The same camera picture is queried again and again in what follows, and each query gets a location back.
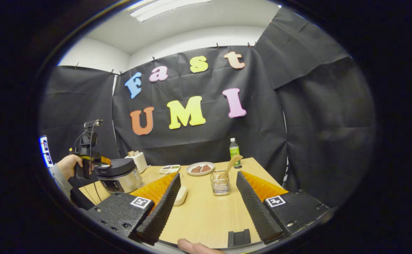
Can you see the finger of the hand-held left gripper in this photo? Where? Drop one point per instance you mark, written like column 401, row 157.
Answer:
column 103, row 161

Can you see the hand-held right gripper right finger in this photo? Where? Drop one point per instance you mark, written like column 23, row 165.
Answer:
column 255, row 208

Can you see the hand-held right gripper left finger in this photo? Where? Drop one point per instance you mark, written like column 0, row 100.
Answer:
column 160, row 213

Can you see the black silver rice cooker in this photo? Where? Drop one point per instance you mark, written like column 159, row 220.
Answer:
column 117, row 176

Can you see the wooden spoon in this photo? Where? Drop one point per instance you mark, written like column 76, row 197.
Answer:
column 231, row 164

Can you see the white toaster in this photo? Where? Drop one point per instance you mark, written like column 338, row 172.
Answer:
column 139, row 162

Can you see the computer monitor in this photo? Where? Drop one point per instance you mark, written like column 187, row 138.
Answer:
column 45, row 151

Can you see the white divided food tray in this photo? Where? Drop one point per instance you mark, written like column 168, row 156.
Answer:
column 169, row 169

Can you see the white round plate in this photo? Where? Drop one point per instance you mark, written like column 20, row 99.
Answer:
column 192, row 173

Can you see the brown meat slice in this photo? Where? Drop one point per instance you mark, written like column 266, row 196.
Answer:
column 206, row 168
column 196, row 169

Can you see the green drink bottle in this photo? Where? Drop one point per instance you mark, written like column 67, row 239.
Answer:
column 234, row 151

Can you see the black backdrop cloth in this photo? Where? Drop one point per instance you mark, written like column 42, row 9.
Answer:
column 199, row 144

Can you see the long ceiling light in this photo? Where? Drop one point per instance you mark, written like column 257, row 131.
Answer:
column 169, row 8

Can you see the black plastic bracket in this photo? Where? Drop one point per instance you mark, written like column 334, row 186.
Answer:
column 238, row 238

